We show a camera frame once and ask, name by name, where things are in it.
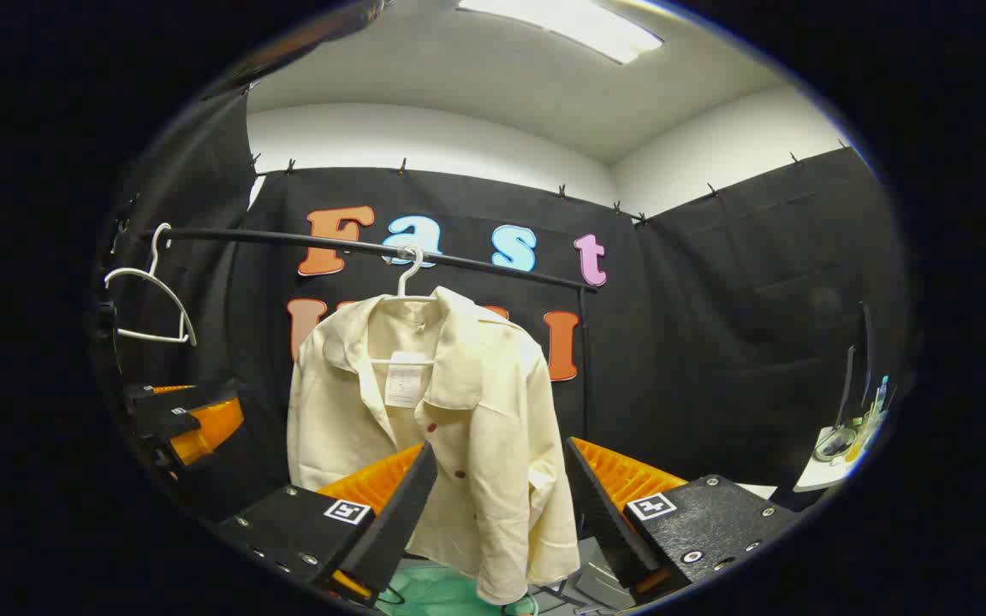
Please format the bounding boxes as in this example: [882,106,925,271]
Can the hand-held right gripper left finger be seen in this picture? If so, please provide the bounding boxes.
[217,441,440,608]

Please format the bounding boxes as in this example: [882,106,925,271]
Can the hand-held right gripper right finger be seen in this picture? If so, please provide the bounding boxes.
[563,436,802,604]

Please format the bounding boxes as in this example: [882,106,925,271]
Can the green laundry hamper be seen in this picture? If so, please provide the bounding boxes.
[377,558,538,616]

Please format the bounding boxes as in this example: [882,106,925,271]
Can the cream button shirt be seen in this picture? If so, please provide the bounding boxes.
[286,287,581,606]

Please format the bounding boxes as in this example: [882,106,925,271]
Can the white empty hanger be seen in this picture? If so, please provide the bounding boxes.
[104,222,199,347]

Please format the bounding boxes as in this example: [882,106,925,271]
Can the white shirt hanger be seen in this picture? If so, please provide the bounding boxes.
[371,246,443,367]

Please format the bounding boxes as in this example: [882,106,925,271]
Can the black backdrop cloth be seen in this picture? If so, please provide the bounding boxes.
[104,86,913,514]

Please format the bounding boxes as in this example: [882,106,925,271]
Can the white side table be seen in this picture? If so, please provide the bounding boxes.
[793,423,875,494]

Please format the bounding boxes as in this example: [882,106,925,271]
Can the round glass dish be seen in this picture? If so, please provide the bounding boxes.
[813,426,858,464]

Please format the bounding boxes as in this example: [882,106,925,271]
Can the black upright stand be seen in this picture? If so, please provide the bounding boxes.
[834,301,876,430]

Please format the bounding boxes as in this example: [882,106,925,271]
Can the row of black clips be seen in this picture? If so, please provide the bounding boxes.
[249,137,849,225]

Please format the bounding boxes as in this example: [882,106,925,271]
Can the brown overhead beam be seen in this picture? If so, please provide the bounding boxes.
[202,0,391,97]

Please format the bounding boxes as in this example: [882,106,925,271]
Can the ceiling light panel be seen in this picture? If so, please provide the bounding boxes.
[457,0,665,65]

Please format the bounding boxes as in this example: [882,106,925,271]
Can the black clothes rail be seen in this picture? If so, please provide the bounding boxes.
[116,224,601,446]

